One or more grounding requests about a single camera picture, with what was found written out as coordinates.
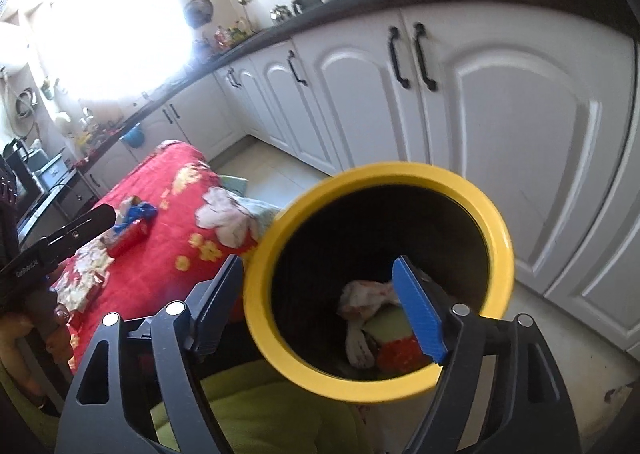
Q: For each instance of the black kettle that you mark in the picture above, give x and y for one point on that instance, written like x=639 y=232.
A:
x=306 y=1

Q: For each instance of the white kitchen cabinets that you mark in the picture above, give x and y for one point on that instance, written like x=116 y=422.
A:
x=525 y=134

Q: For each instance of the blue plastic bowl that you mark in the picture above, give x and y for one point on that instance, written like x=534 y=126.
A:
x=133 y=135

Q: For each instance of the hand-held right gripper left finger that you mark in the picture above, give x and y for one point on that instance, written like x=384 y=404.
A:
x=215 y=304

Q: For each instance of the group of condiment bottles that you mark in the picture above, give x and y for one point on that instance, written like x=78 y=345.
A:
x=232 y=34

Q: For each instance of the red can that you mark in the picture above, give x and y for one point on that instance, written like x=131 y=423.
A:
x=129 y=238

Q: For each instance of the blue wall fan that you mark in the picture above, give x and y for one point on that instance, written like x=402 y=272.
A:
x=197 y=13

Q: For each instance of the steel kettle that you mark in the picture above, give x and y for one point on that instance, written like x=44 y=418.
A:
x=281 y=14

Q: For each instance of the white storage box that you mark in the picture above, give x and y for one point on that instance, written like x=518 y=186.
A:
x=52 y=173

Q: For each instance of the pale green wrapper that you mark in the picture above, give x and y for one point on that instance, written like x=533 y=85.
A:
x=390 y=324

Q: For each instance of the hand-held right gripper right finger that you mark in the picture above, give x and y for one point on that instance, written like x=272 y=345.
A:
x=417 y=314

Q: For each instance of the yellow trash bin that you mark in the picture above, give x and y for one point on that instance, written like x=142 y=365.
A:
x=280 y=324

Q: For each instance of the person's green clothing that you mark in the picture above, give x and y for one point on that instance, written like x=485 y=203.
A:
x=260 y=414

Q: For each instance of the white crumpled wrapper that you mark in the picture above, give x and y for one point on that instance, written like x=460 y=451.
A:
x=365 y=296

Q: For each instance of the red floral tablecloth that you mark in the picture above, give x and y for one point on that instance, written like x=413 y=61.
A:
x=165 y=244

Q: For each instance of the person's left hand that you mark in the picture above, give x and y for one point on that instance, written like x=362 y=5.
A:
x=20 y=354

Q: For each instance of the blue snack packet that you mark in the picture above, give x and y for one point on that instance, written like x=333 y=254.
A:
x=140 y=214

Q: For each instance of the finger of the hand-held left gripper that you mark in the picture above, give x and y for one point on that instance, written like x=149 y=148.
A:
x=82 y=231

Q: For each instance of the black microwave oven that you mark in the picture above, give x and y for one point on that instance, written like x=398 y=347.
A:
x=30 y=201

